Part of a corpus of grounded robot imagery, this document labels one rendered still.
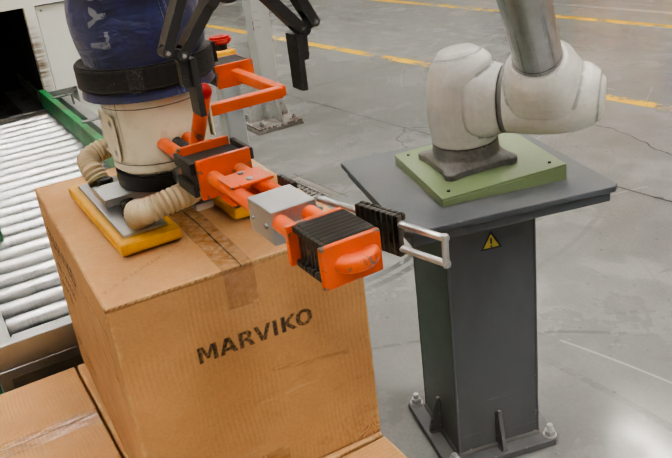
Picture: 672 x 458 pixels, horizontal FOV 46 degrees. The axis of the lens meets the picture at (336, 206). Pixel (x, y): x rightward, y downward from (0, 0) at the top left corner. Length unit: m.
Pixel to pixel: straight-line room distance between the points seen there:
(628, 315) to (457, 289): 1.01
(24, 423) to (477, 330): 1.04
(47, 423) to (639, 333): 1.81
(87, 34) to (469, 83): 0.85
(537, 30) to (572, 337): 1.32
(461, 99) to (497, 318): 0.56
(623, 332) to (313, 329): 1.60
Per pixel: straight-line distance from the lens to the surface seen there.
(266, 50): 4.99
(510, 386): 2.14
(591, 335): 2.70
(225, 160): 1.13
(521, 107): 1.74
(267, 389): 1.29
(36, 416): 1.71
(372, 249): 0.84
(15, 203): 2.92
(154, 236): 1.26
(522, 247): 1.95
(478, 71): 1.79
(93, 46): 1.28
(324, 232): 0.85
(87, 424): 1.64
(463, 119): 1.80
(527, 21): 1.57
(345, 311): 1.29
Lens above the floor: 1.46
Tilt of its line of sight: 23 degrees down
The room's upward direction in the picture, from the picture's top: 7 degrees counter-clockwise
